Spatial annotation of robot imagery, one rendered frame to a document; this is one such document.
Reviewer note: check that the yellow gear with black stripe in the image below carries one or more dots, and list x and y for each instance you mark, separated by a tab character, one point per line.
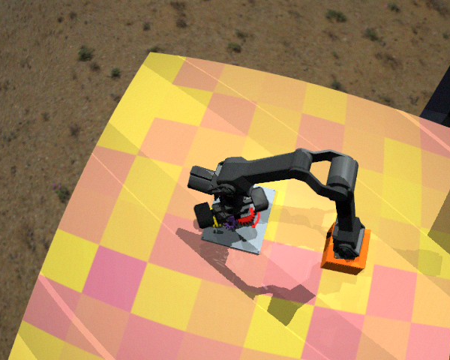
215	223

